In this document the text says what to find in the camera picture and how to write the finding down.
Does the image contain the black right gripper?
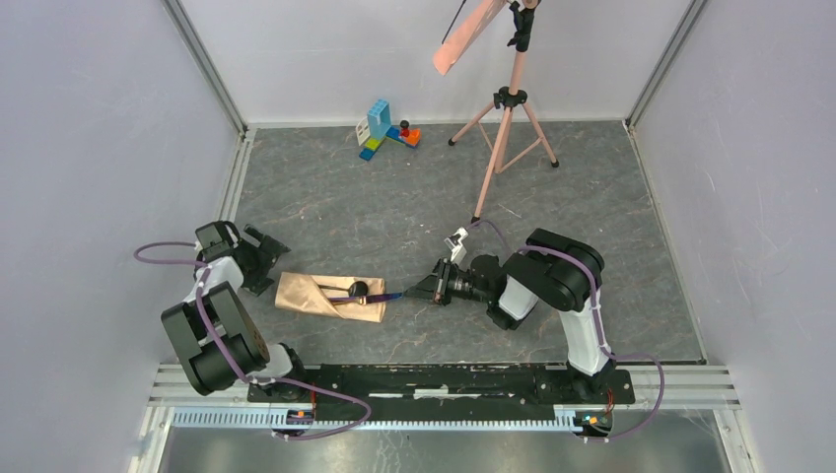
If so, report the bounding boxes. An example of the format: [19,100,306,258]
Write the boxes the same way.
[402,256,492,305]

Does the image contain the peach cloth napkin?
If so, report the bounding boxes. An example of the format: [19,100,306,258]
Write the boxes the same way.
[274,272,387,323]

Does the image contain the iridescent rainbow knife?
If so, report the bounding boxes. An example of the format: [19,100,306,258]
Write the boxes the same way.
[328,293,403,305]

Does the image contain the black utensil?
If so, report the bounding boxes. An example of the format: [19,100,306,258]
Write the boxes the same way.
[317,281,370,298]

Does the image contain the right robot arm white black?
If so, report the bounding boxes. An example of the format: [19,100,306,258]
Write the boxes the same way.
[405,229,616,402]

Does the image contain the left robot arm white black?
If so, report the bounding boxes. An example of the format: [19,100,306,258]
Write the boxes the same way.
[161,221,310,402]

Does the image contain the colourful toy brick structure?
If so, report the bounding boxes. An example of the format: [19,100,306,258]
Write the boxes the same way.
[355,100,422,162]

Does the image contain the pink tripod stand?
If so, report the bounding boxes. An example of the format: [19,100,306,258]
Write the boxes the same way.
[442,1,560,224]

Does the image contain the pink panel on tripod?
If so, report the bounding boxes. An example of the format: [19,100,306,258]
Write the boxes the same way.
[433,0,507,75]

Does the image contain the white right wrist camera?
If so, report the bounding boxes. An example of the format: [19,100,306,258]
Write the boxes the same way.
[444,227,468,265]

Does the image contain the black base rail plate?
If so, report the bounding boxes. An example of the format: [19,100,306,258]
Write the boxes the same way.
[247,364,636,422]

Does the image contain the aluminium frame rail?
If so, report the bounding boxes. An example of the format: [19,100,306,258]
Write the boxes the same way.
[129,362,756,472]

